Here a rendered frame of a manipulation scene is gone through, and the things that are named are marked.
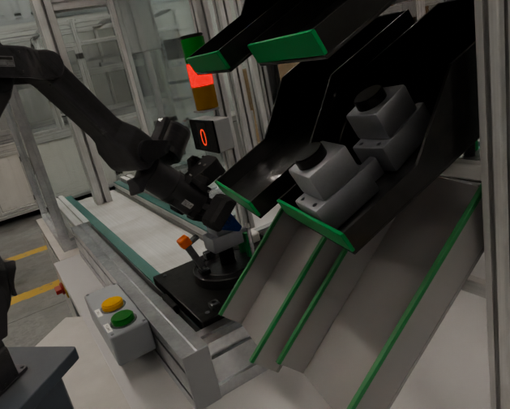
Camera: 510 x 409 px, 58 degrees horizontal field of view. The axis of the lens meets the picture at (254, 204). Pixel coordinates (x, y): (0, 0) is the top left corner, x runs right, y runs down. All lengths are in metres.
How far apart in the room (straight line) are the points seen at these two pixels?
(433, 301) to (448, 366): 0.34
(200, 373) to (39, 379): 0.24
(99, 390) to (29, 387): 0.32
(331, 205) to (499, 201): 0.14
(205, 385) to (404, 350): 0.38
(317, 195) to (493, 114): 0.16
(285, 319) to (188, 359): 0.21
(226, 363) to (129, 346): 0.18
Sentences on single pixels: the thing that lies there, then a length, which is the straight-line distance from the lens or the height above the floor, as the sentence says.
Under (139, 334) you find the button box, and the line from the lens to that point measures 0.85.
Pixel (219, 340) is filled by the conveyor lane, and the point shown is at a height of 0.96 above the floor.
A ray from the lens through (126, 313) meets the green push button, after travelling 0.87.
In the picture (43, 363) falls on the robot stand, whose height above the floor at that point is 1.06.
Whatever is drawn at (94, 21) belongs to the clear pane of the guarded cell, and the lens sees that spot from 2.16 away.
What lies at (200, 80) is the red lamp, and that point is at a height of 1.32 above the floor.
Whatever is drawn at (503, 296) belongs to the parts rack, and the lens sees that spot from 0.48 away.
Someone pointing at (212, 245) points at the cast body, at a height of 1.04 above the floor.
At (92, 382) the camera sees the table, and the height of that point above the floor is 0.86.
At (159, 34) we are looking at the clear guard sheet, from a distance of 1.29.
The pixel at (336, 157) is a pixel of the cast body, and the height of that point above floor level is 1.26.
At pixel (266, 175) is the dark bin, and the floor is 1.21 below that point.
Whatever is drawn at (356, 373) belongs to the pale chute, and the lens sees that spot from 0.53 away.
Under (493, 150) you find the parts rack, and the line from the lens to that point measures 0.43.
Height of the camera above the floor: 1.36
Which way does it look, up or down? 18 degrees down
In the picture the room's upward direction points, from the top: 12 degrees counter-clockwise
